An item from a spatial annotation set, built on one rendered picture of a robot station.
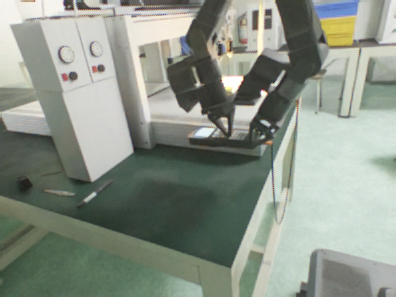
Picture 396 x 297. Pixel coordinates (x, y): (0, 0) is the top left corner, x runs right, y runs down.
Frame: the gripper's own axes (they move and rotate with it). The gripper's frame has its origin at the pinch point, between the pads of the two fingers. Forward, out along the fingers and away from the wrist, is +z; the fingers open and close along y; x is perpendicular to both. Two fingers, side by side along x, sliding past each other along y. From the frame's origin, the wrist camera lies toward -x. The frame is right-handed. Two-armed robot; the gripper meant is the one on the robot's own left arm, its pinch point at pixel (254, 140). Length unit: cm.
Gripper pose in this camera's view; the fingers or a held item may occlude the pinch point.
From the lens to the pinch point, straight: 71.9
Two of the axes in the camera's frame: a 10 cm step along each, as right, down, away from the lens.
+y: -4.1, 4.4, -8.0
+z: -3.7, 7.2, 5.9
